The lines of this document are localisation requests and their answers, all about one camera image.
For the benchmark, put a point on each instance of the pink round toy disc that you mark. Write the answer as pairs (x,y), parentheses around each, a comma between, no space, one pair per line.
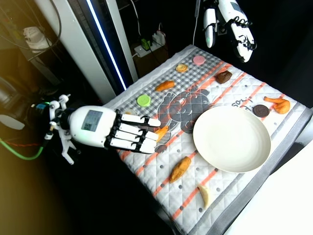
(198,60)

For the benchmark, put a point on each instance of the beige spiral pastry toy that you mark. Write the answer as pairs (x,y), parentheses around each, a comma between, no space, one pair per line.
(182,68)

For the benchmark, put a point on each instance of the white crumpled cloth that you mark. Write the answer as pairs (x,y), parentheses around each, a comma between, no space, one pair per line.
(36,38)

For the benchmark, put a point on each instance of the brown chocolate pastry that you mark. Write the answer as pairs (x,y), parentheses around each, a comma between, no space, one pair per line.
(223,77)

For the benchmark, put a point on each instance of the brown cardboard box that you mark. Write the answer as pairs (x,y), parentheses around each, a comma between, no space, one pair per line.
(151,64)

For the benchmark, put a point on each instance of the white charger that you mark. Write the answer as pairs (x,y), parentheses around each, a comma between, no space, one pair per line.
(159,37)

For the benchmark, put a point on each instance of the grey quilt with bear print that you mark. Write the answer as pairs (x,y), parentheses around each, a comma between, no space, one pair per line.
(220,186)

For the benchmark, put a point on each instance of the pale round toy food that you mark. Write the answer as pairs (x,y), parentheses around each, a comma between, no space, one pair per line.
(130,111)

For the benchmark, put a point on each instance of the white power strip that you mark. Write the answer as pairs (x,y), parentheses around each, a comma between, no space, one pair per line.
(144,51)

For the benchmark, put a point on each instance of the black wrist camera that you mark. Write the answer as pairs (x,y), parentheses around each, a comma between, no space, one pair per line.
(222,30)

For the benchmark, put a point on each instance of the long golden fried toy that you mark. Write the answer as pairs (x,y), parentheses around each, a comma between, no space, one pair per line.
(180,169)

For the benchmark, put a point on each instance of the dark chocolate cookie toy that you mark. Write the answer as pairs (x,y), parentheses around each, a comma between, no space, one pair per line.
(261,110)

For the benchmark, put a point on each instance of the white pillar with blue light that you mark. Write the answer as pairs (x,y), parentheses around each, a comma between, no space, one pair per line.
(80,49)

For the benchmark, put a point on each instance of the green round toy disc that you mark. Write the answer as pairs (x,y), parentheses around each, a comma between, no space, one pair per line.
(143,100)

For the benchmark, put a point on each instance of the green plug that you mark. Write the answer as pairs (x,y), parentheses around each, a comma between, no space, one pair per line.
(145,44)

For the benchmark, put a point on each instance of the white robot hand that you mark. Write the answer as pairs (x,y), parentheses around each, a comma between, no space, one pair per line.
(90,124)
(240,36)

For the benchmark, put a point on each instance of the white round plate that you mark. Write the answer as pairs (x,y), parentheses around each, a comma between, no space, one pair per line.
(231,139)

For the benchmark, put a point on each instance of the orange chicken drumstick toy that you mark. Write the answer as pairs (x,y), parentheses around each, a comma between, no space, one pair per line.
(281,104)

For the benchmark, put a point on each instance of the white dumpling toy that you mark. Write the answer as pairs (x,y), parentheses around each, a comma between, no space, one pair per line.
(205,195)

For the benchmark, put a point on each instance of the orange carrot piece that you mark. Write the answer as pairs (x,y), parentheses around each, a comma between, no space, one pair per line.
(162,132)

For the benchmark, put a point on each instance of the orange fried food toy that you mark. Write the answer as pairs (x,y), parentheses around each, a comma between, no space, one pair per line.
(165,86)

